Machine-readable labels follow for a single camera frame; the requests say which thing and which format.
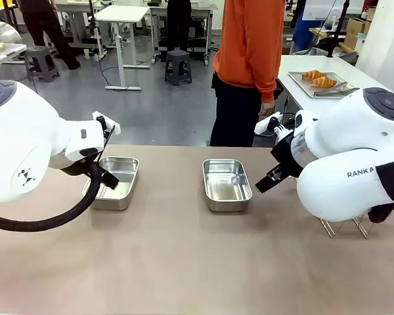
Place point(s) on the metal baking tray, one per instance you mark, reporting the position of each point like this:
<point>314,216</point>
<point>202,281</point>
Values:
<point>302,83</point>

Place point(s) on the person's left forearm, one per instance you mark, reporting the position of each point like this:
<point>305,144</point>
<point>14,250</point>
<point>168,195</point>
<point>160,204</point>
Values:
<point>264,78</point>

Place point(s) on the person's left hand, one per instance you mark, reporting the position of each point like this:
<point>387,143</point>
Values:
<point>267,109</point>

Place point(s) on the cardboard box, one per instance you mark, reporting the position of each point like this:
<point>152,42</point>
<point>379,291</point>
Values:
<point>356,31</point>

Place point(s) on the person in black clothes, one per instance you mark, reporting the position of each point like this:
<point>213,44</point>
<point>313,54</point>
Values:
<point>49,29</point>

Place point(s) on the black tripod pole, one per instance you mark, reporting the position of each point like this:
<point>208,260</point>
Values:
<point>336,29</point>

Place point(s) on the golden croissant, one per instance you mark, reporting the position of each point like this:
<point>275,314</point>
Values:
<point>323,82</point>
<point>312,75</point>

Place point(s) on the person in orange shirt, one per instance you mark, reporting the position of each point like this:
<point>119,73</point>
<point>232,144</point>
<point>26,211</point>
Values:
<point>246,39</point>

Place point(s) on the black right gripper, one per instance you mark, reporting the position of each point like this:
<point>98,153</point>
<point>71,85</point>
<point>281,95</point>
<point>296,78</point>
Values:
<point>286,154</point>

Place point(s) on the white table with bread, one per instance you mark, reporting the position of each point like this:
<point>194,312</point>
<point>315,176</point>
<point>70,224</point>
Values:
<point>3,54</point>

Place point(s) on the white long desk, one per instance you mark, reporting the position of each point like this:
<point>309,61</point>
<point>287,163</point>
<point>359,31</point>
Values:
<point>197,10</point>

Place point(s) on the steel rectangular container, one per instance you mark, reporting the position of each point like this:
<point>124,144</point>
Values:
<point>226,187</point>
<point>121,187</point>

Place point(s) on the white side table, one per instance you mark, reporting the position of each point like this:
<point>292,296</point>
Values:
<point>348,67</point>

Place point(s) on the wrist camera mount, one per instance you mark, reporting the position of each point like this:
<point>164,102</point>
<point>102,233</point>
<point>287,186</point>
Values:
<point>107,123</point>
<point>269,125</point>

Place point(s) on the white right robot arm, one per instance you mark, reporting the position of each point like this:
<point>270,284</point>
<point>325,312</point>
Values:
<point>344,131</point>

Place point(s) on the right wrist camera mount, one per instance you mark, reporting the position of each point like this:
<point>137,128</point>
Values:
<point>269,125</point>

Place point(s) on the person in dark trousers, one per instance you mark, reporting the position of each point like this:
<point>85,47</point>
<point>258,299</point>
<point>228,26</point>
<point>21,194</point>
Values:
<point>179,23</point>

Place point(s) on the white standing desk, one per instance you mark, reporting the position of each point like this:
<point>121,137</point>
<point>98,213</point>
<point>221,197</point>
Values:
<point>123,18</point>

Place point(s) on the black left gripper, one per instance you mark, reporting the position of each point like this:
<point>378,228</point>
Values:
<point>96,159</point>

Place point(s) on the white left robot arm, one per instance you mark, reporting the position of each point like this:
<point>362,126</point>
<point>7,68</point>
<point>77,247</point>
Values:
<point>19,141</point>

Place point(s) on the grey plastic stool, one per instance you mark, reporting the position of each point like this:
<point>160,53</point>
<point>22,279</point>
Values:
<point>178,67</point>
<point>41,64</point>

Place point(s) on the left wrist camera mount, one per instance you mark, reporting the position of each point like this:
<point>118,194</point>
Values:
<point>107,123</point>

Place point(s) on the metal tongs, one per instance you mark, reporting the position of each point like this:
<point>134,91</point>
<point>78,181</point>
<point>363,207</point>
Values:
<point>335,90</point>

